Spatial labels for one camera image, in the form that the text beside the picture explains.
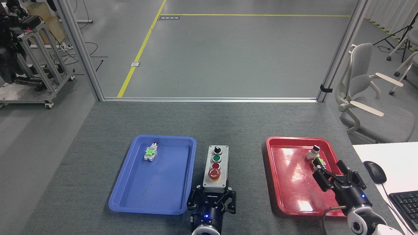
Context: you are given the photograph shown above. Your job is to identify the white desk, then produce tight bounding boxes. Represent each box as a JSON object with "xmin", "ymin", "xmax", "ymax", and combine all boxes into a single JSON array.
[{"xmin": 352, "ymin": 142, "xmax": 418, "ymax": 235}]

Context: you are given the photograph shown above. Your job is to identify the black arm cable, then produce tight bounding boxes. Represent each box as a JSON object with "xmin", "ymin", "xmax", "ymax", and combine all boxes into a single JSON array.
[{"xmin": 322, "ymin": 206, "xmax": 346, "ymax": 235}]

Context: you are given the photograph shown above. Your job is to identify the push button switch green block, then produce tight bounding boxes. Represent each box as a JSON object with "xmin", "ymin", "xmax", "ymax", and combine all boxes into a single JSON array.
[{"xmin": 144, "ymin": 142, "xmax": 159, "ymax": 161}]

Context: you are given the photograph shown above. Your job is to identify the cardboard box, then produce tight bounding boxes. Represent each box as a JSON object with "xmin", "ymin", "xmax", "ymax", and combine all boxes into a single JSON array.
[{"xmin": 25, "ymin": 2, "xmax": 68, "ymax": 46}]

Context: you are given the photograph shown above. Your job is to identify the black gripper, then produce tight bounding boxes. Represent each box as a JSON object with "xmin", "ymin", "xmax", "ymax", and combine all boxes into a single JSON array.
[
  {"xmin": 312, "ymin": 160, "xmax": 373, "ymax": 216},
  {"xmin": 187, "ymin": 185, "xmax": 237, "ymax": 234}
]

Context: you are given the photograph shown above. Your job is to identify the aluminium frame cart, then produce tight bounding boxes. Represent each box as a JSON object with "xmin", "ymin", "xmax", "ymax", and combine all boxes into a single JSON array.
[{"xmin": 0, "ymin": 20, "xmax": 76, "ymax": 110}]

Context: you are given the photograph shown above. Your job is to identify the blue plastic tray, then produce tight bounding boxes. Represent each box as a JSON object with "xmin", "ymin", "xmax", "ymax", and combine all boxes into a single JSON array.
[{"xmin": 108, "ymin": 135, "xmax": 197, "ymax": 216}]

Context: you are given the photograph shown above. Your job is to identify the silver frame post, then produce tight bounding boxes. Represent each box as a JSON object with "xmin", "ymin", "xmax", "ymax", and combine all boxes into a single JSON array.
[
  {"xmin": 57, "ymin": 0, "xmax": 105, "ymax": 102},
  {"xmin": 317, "ymin": 0, "xmax": 371, "ymax": 103}
]

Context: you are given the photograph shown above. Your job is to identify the silver frame rail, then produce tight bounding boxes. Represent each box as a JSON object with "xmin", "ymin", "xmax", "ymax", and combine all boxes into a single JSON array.
[{"xmin": 103, "ymin": 97, "xmax": 319, "ymax": 103}]

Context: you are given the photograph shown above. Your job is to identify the grey office chair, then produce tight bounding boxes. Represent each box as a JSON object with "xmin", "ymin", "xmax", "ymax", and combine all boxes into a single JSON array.
[{"xmin": 336, "ymin": 43, "xmax": 418, "ymax": 143}]

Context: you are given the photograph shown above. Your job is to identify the black floor cables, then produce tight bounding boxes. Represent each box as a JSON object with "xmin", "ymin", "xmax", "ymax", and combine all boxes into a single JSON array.
[{"xmin": 60, "ymin": 41, "xmax": 109, "ymax": 73}]

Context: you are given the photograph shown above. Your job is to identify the grey control box with buttons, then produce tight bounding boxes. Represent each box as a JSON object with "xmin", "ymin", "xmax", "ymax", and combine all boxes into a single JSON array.
[{"xmin": 202, "ymin": 145, "xmax": 230, "ymax": 194}]

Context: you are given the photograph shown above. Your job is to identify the red plastic tray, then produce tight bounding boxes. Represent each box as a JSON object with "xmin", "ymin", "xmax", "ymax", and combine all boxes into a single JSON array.
[{"xmin": 265, "ymin": 136, "xmax": 352, "ymax": 217}]

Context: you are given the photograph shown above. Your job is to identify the black knob selector switch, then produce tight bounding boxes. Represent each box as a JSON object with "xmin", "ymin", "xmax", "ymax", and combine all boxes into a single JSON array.
[{"xmin": 306, "ymin": 146, "xmax": 327, "ymax": 170}]

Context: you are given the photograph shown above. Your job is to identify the black machine on cart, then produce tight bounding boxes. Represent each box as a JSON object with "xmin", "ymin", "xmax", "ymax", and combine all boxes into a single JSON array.
[{"xmin": 0, "ymin": 0, "xmax": 44, "ymax": 86}]

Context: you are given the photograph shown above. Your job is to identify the black tripod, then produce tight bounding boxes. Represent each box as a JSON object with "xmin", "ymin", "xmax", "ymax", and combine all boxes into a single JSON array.
[{"xmin": 373, "ymin": 13, "xmax": 418, "ymax": 62}]

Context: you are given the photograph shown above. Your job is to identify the black keyboard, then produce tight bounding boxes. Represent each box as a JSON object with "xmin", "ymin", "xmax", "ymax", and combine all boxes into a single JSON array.
[{"xmin": 388, "ymin": 191, "xmax": 418, "ymax": 233}]

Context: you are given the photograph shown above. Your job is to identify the black computer mouse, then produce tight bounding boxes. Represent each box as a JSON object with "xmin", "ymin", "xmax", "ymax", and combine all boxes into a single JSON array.
[{"xmin": 363, "ymin": 161, "xmax": 387, "ymax": 184}]

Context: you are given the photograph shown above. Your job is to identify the white wheeled chair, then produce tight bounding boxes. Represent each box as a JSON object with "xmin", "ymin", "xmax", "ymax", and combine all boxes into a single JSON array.
[{"xmin": 387, "ymin": 36, "xmax": 418, "ymax": 96}]

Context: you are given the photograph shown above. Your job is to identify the black mouse cable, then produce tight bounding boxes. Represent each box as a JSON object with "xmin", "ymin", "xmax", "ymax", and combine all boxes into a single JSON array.
[{"xmin": 380, "ymin": 183, "xmax": 414, "ymax": 235}]

